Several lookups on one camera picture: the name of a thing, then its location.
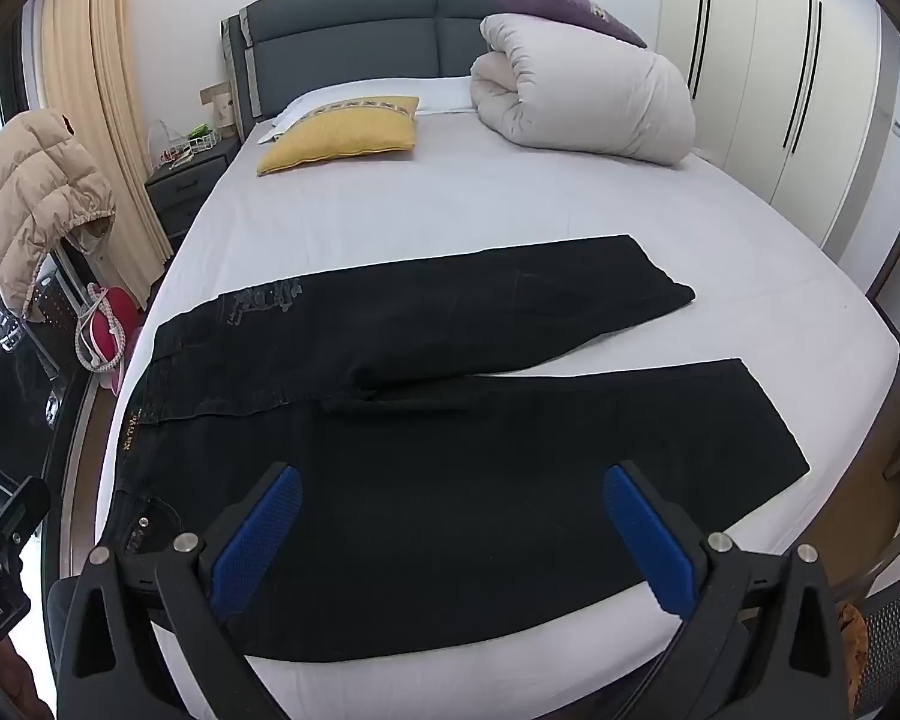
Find beige curtain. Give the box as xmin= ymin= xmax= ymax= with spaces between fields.
xmin=41 ymin=0 xmax=173 ymax=308

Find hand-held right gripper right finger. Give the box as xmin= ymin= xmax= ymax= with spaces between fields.
xmin=602 ymin=460 xmax=850 ymax=720

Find white pillow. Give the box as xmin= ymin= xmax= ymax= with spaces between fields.
xmin=259 ymin=77 xmax=481 ymax=143

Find beige puffer jacket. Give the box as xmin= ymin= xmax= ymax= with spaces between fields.
xmin=0 ymin=109 xmax=116 ymax=316

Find bed with white sheet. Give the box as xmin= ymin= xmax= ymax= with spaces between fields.
xmin=60 ymin=75 xmax=900 ymax=720

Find dark grey nightstand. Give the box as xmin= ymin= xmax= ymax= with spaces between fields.
xmin=145 ymin=136 xmax=241 ymax=256

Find black mesh chair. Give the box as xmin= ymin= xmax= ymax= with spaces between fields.
xmin=844 ymin=577 xmax=900 ymax=720

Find orange cloth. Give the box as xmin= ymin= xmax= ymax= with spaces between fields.
xmin=836 ymin=604 xmax=869 ymax=691

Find cream wardrobe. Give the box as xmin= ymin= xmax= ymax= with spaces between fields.
xmin=660 ymin=0 xmax=900 ymax=263

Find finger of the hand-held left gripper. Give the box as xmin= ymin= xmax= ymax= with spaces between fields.
xmin=0 ymin=475 xmax=52 ymax=567

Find pink bag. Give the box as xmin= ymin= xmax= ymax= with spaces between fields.
xmin=75 ymin=283 xmax=137 ymax=376

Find black glossy case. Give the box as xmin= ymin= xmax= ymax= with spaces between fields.
xmin=0 ymin=270 xmax=95 ymax=481

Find purple pillow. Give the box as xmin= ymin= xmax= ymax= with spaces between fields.
xmin=489 ymin=0 xmax=648 ymax=50

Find person's left hand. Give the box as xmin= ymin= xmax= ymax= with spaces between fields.
xmin=0 ymin=645 xmax=55 ymax=720

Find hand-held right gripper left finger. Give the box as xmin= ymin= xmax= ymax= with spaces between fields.
xmin=54 ymin=461 xmax=305 ymax=720

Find yellow pillow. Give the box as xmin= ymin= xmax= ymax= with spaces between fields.
xmin=256 ymin=96 xmax=421 ymax=177

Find white wire basket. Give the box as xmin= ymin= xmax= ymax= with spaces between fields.
xmin=157 ymin=127 xmax=218 ymax=166

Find grey padded headboard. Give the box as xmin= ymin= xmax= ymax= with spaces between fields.
xmin=220 ymin=0 xmax=530 ymax=128

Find black pants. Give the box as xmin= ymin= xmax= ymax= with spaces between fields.
xmin=94 ymin=234 xmax=811 ymax=665

